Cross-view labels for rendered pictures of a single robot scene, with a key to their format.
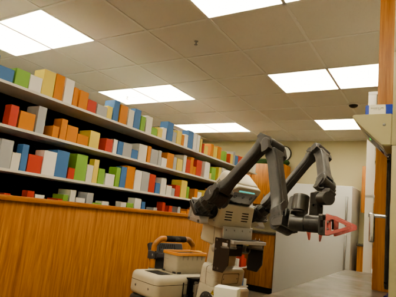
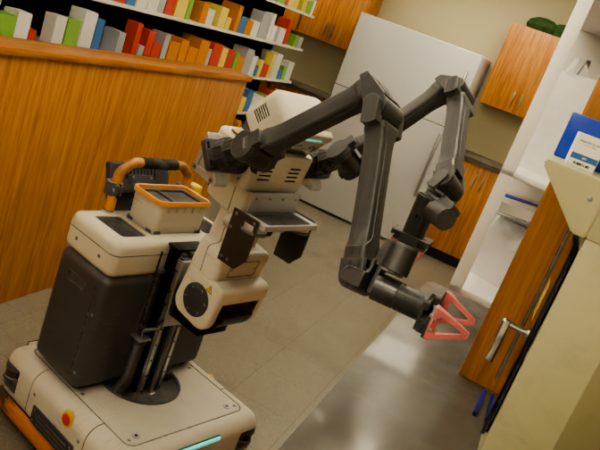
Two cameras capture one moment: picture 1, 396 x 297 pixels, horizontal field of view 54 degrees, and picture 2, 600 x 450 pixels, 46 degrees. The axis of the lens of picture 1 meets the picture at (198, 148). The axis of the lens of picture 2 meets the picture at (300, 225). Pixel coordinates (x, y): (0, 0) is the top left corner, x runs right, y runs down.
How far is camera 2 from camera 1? 0.50 m
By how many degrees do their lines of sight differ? 29
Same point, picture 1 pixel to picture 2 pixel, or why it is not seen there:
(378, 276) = (476, 360)
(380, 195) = (529, 247)
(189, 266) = (176, 222)
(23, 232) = not seen: outside the picture
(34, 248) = not seen: outside the picture
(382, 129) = (582, 206)
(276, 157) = (383, 142)
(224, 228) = (254, 197)
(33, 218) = not seen: outside the picture
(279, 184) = (374, 202)
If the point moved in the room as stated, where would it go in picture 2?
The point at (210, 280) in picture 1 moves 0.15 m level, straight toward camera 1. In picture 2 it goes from (210, 270) to (209, 290)
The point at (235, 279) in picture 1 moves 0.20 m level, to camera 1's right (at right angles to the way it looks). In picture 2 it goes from (251, 269) to (312, 285)
